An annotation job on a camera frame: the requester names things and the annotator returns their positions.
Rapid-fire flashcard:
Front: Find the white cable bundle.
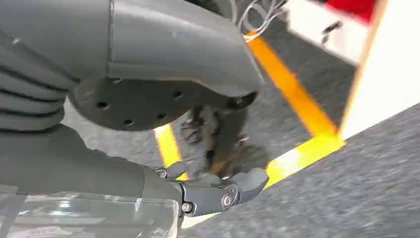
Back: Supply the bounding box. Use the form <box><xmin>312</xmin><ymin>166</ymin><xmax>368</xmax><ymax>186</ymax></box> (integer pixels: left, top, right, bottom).
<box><xmin>229</xmin><ymin>0</ymin><xmax>290</xmax><ymax>43</ymax></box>

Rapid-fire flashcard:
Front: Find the red object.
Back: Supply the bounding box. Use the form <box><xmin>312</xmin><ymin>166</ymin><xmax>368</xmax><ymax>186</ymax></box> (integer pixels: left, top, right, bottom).
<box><xmin>323</xmin><ymin>0</ymin><xmax>377</xmax><ymax>24</ymax></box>

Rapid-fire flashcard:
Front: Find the white board with wooden edge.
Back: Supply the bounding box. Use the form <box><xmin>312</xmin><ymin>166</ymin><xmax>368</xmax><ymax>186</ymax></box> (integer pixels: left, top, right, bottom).
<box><xmin>338</xmin><ymin>0</ymin><xmax>420</xmax><ymax>141</ymax></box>

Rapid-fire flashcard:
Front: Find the ribbed grey right arm sleeve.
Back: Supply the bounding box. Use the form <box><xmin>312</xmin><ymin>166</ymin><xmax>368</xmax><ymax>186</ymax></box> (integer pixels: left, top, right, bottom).
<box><xmin>0</xmin><ymin>30</ymin><xmax>80</xmax><ymax>134</ymax></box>

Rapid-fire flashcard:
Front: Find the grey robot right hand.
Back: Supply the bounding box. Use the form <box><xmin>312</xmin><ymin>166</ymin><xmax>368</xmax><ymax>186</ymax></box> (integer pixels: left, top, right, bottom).
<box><xmin>0</xmin><ymin>0</ymin><xmax>270</xmax><ymax>218</ymax></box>

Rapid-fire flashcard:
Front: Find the white box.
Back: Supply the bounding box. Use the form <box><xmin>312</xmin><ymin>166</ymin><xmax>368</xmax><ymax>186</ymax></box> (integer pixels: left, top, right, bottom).
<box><xmin>284</xmin><ymin>0</ymin><xmax>372</xmax><ymax>66</ymax></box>

